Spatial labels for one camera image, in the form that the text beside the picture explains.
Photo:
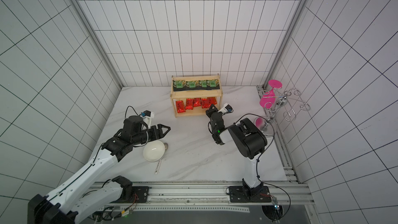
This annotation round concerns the chrome cup rack stand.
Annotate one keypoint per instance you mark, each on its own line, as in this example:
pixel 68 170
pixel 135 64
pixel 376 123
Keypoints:
pixel 289 103

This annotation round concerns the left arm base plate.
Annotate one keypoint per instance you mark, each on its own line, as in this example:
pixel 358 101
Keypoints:
pixel 136 194

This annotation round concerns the green tea bag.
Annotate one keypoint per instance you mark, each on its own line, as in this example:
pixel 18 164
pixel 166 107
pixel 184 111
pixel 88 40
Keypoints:
pixel 192 84
pixel 203 84
pixel 213 84
pixel 179 85

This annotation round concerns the aluminium rail frame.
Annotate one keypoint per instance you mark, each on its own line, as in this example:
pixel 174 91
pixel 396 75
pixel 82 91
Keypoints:
pixel 212 197

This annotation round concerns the white bowl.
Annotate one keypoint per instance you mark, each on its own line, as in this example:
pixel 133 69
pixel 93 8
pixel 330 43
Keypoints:
pixel 154 151

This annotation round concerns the red tea bag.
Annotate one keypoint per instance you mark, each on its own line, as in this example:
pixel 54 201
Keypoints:
pixel 205 103
pixel 212 101
pixel 197 102
pixel 189 104
pixel 180 106

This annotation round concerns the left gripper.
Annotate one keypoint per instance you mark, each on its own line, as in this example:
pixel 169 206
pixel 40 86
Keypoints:
pixel 160 135

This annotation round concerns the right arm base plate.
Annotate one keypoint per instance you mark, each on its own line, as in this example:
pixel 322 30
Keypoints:
pixel 241 194

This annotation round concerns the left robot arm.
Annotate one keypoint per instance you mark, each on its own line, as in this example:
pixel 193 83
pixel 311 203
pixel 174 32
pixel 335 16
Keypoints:
pixel 68 204

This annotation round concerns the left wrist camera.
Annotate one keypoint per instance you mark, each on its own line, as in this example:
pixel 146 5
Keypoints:
pixel 147 117

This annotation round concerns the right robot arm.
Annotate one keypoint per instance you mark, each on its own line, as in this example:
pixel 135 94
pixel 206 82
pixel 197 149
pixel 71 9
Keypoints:
pixel 249 140

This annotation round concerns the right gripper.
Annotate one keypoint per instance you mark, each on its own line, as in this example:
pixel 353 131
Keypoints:
pixel 214 120

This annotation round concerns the wooden two-tier shelf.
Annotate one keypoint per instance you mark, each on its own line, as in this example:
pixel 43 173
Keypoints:
pixel 191 94

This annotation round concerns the pink plastic wine glass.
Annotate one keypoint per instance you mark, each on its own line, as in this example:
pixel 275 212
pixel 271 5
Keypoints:
pixel 268 98

